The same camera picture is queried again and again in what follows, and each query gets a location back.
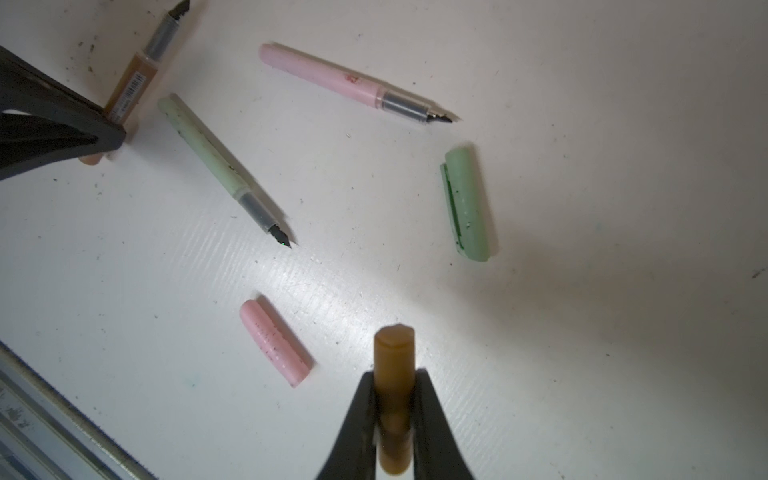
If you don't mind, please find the pink pen cap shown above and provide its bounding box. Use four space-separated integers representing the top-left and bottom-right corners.
239 300 310 388

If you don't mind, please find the green pen cap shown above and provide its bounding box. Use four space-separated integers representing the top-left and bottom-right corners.
440 147 491 262

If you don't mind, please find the pink pen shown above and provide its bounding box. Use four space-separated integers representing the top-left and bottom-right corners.
259 43 456 124

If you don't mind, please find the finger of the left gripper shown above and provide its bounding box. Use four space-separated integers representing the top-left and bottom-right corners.
1 48 126 180

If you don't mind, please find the brown pen cap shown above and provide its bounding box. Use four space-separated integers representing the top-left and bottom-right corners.
373 324 415 476

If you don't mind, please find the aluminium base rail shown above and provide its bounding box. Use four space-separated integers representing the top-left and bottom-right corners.
1 345 156 479

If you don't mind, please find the green pen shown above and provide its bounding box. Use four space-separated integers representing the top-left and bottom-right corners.
157 94 292 248

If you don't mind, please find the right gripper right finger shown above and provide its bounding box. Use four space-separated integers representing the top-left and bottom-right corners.
411 369 474 480

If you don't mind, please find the brown pen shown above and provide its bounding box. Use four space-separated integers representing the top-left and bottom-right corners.
77 0 192 166

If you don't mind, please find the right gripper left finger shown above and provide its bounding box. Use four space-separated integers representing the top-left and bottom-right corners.
317 371 377 480

